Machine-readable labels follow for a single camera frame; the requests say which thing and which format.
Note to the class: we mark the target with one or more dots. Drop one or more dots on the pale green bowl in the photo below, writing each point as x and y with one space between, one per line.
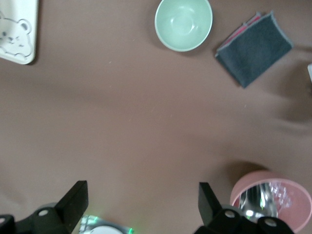
183 24

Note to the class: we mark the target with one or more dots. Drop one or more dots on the cream tray with bear print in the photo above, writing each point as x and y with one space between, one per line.
17 24

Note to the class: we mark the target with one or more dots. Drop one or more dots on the pink bowl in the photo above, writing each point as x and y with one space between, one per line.
299 219

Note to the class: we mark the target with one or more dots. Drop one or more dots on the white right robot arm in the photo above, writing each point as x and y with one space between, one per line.
106 230

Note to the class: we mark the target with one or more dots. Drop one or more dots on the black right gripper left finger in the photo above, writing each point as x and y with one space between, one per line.
73 202

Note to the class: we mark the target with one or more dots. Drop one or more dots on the dark grey folded cloth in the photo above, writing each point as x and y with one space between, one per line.
253 51

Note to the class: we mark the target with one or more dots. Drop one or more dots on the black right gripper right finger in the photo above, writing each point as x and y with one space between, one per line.
207 202

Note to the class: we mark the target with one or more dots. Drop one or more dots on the shiny metal spoon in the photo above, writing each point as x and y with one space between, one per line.
256 202

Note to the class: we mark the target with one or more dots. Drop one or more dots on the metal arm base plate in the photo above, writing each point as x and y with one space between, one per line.
85 223

